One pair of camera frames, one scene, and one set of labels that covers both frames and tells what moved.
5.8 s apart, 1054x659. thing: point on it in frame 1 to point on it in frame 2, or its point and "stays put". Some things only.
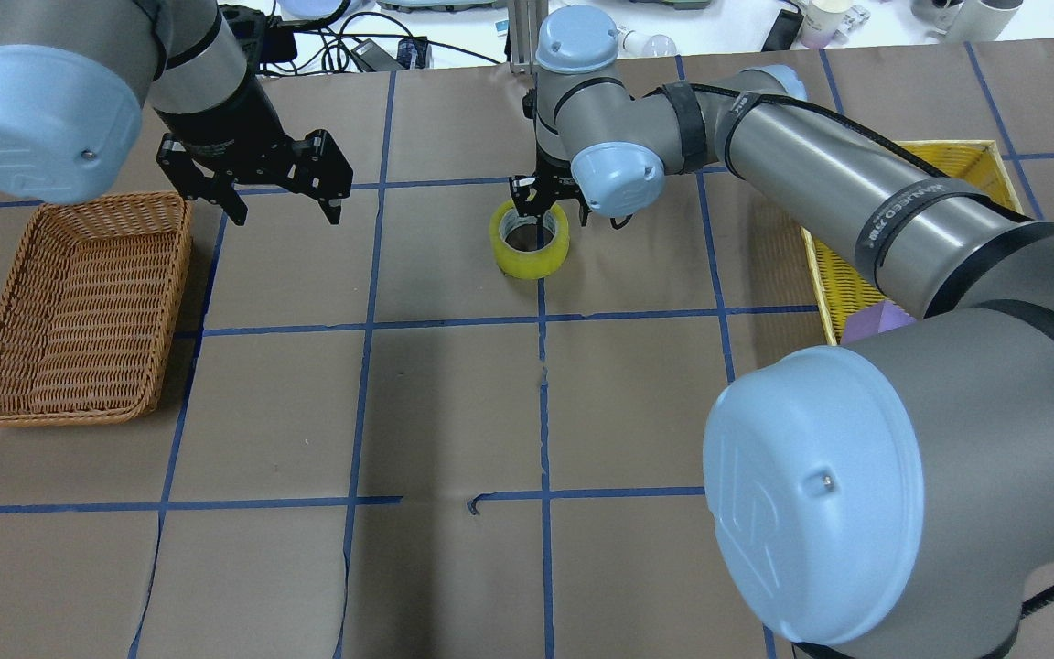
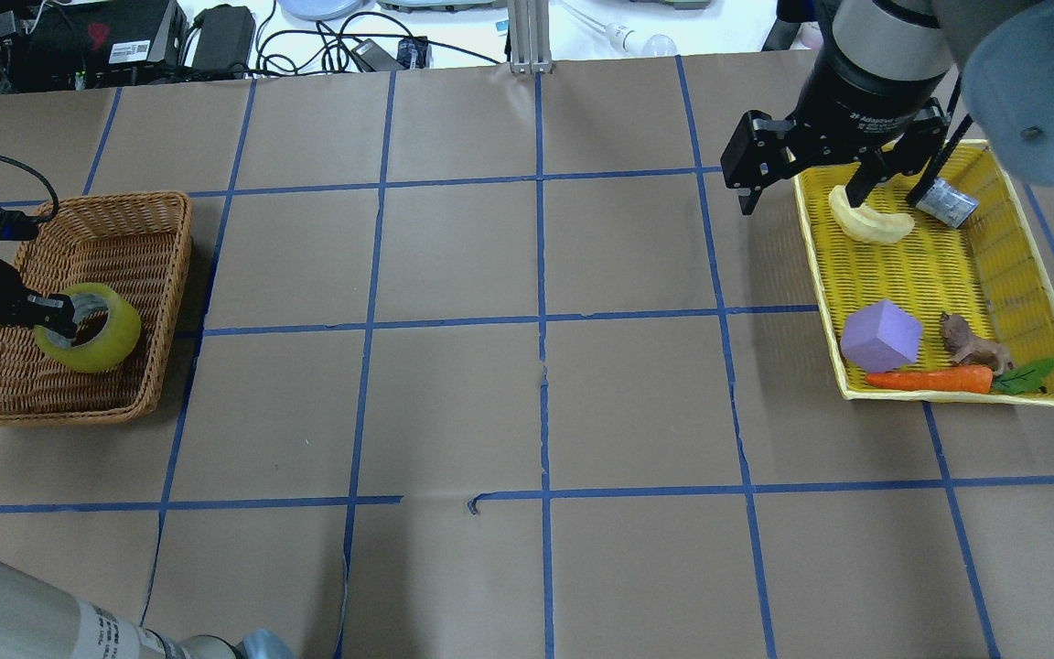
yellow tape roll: x=529 y=264 to x=115 y=342
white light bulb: x=632 y=43 stays put
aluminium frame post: x=524 y=20 stays put
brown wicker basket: x=84 y=325 stays put
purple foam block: x=876 y=318 stays put
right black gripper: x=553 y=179 to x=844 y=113
